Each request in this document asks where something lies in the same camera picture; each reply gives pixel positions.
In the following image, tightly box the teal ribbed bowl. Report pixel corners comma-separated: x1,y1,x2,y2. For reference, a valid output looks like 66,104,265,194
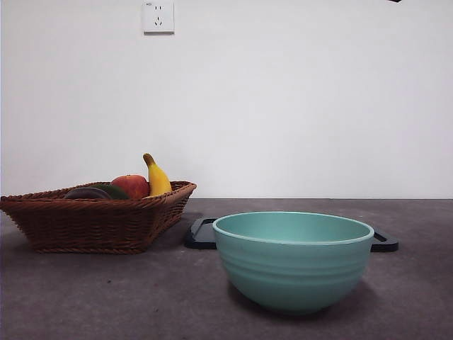
212,211,375,315

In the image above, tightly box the yellow banana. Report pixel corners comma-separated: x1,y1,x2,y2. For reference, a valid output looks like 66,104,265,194
142,152,173,197

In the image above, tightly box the black rectangular tray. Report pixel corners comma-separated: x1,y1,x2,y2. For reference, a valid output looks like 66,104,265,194
183,217,400,253

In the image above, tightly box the red yellow apple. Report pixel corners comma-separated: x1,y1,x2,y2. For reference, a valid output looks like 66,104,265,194
110,174,151,200

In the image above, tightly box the green avocado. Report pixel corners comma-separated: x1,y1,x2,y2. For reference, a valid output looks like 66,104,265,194
88,183,130,200

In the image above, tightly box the brown wicker basket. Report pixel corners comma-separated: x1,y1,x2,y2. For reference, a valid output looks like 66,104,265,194
0,181,197,254

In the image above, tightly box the white wall socket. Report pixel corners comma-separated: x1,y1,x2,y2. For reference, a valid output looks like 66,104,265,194
142,1,176,35

